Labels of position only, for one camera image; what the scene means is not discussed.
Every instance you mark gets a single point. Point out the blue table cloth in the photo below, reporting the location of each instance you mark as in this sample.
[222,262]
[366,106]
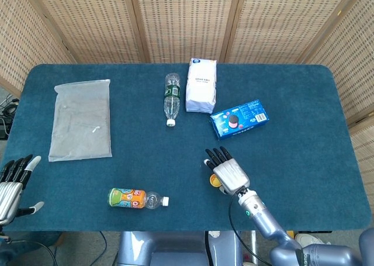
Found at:
[175,166]

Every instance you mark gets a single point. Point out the woven folding screen panel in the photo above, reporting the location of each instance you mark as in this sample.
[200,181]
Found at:
[93,23]
[286,23]
[350,52]
[187,20]
[20,44]

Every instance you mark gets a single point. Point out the orange cartoon label drink bottle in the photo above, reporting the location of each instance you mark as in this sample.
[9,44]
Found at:
[128,198]

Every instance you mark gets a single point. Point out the blue Oreo cookie box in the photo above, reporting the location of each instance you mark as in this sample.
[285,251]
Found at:
[239,121]

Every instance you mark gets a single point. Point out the white paper package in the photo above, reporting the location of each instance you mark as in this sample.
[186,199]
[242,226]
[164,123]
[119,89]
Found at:
[201,87]

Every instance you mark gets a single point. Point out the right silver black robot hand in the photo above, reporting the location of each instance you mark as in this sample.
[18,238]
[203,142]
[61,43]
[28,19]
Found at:
[231,174]

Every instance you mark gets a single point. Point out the white shoe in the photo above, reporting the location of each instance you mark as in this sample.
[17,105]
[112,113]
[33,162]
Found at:
[311,239]

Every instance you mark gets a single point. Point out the clear plastic zip bag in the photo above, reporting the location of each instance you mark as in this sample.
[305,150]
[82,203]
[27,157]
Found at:
[81,122]

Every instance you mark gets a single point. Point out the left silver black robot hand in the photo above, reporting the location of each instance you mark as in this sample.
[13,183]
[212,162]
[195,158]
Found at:
[10,187]

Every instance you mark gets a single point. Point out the small yellow object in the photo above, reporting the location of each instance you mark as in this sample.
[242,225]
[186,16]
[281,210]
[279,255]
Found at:
[215,181]

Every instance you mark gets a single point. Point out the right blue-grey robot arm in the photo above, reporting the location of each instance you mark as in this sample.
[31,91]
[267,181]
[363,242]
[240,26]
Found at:
[268,225]

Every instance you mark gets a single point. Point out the blue-grey robot torso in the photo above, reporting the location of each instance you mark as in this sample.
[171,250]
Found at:
[175,248]

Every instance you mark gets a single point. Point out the clear water bottle green label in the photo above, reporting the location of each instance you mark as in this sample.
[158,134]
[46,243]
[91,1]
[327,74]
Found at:
[171,102]

